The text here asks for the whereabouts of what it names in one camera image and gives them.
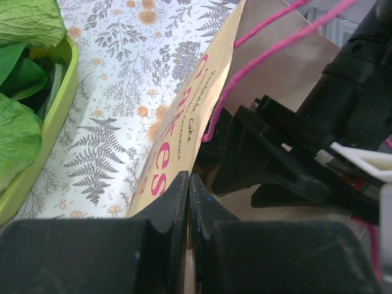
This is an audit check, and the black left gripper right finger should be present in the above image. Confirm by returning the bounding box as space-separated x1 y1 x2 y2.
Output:
189 175 382 293

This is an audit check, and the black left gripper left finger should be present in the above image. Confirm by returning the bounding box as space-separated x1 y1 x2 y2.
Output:
1 171 189 293

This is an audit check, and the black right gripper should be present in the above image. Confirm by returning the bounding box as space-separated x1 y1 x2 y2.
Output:
254 0 392 197

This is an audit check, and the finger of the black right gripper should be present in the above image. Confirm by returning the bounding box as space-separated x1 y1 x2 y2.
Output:
211 107 379 224

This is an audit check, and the pink paper cake bag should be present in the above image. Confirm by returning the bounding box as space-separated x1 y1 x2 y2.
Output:
124 0 392 294

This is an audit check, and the green plastic vegetable tray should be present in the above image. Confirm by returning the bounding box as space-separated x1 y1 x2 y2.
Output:
1 36 78 224

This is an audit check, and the floral table mat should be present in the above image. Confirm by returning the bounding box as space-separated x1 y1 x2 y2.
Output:
2 1 234 222

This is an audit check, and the bok choy front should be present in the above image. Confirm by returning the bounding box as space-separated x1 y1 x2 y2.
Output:
1 94 42 191

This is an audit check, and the napa cabbage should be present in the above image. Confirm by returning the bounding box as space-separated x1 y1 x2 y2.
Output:
1 0 66 47

